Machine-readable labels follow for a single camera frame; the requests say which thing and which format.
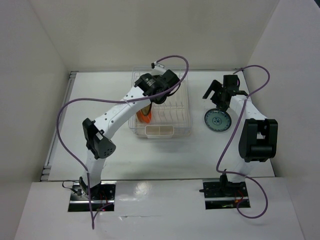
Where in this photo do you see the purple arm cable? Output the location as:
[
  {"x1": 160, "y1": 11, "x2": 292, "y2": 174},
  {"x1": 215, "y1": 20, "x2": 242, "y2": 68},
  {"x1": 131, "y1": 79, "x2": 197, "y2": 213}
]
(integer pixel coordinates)
[
  {"x1": 216, "y1": 65, "x2": 271, "y2": 219},
  {"x1": 57, "y1": 54, "x2": 189, "y2": 230}
]

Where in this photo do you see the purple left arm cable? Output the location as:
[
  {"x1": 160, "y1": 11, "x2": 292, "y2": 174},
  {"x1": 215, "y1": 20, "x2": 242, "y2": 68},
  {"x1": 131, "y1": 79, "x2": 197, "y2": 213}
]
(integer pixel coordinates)
[{"x1": 57, "y1": 54, "x2": 189, "y2": 230}]

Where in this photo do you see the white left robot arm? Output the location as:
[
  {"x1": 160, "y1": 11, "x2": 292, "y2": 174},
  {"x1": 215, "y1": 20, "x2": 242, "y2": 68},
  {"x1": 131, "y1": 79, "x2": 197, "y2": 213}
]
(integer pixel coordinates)
[{"x1": 79, "y1": 64, "x2": 180, "y2": 200}]

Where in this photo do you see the orange plate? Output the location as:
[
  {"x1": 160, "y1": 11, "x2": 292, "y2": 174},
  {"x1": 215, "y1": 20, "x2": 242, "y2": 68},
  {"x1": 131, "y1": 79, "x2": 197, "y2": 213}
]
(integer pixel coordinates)
[{"x1": 136, "y1": 111, "x2": 152, "y2": 124}]

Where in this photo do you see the yellow patterned plate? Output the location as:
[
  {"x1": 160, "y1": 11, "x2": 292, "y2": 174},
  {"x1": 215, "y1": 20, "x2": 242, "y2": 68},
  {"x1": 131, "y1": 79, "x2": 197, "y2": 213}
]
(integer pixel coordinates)
[{"x1": 140, "y1": 103, "x2": 152, "y2": 117}]

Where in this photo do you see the blue patterned plate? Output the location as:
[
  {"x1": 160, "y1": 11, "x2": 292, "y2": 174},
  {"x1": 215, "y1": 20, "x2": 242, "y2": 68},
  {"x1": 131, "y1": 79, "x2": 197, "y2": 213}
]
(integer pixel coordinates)
[{"x1": 204, "y1": 108, "x2": 232, "y2": 132}]

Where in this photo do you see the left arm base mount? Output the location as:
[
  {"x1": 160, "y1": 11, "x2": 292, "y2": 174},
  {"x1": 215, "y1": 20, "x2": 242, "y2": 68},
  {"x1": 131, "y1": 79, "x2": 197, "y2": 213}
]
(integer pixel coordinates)
[{"x1": 61, "y1": 180, "x2": 116, "y2": 212}]

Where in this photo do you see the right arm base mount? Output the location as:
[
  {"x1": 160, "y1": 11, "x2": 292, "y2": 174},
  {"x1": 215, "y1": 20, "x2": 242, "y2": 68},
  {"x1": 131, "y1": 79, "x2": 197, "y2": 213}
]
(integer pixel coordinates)
[{"x1": 199, "y1": 179, "x2": 251, "y2": 210}]

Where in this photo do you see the white wire dish rack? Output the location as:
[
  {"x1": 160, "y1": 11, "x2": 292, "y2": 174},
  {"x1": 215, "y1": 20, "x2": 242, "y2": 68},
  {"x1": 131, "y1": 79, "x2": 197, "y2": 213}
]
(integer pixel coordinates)
[{"x1": 128, "y1": 77, "x2": 192, "y2": 138}]

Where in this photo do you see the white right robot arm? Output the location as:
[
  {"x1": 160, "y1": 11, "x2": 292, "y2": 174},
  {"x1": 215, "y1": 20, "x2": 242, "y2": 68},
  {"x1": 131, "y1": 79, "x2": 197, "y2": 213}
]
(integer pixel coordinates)
[{"x1": 203, "y1": 75, "x2": 278, "y2": 197}]

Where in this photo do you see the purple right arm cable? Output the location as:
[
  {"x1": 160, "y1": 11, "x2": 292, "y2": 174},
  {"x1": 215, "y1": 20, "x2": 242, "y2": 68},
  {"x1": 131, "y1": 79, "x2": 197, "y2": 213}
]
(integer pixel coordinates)
[{"x1": 216, "y1": 65, "x2": 271, "y2": 219}]

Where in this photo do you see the beige cutlery holder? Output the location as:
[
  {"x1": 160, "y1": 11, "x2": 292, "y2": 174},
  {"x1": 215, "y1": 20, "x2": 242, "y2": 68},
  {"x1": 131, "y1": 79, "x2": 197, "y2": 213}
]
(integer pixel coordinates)
[{"x1": 144, "y1": 125, "x2": 175, "y2": 139}]

